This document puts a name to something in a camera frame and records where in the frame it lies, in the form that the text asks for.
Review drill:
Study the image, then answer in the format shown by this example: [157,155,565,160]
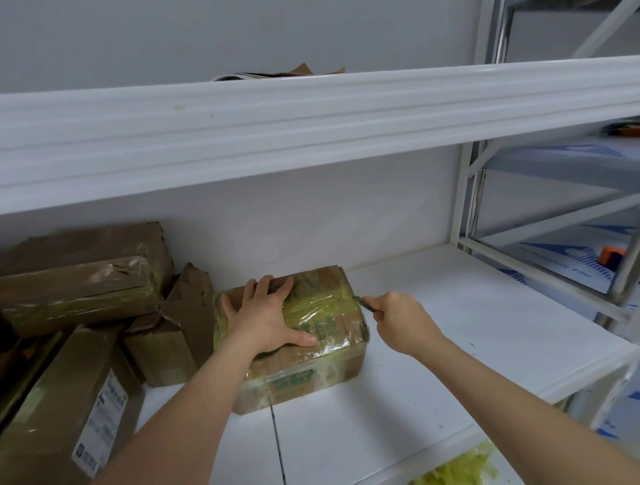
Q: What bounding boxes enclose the flat cardboard pieces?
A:
[214,63,347,82]

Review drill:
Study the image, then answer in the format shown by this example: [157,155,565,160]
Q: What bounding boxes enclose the torn open cardboard box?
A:
[122,263,217,389]

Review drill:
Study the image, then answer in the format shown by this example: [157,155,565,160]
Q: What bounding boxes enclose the person's left forearm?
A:
[94,342,273,485]

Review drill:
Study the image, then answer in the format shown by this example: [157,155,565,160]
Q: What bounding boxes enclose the person's left hand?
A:
[221,275,317,361]

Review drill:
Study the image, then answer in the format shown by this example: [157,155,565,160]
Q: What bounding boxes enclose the grey metal shelf rack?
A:
[470,0,640,350]

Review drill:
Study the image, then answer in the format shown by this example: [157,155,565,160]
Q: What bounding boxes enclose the yellow plastic strapping pile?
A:
[410,442,497,485]

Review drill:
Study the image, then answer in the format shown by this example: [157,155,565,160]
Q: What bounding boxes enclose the person's right forearm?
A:
[411,334,640,485]

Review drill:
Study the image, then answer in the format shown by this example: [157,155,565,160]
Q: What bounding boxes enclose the person's right hand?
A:
[363,291,447,358]

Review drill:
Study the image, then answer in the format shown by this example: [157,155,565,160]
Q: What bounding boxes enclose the white metal shelf unit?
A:
[0,0,640,485]

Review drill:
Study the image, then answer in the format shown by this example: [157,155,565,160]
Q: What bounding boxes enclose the dark utility knife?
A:
[351,295,384,317]

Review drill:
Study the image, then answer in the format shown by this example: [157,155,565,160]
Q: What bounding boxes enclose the large taped cardboard box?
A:
[0,222,175,339]

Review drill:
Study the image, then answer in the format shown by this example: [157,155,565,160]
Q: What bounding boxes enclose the taped cardboard box green print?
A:
[213,265,370,416]

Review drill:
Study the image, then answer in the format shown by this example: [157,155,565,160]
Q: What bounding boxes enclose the cardboard box with white label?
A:
[0,324,147,485]

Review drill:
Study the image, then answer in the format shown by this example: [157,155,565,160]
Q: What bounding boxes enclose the white board with blue print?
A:
[487,140,640,176]
[500,226,631,295]

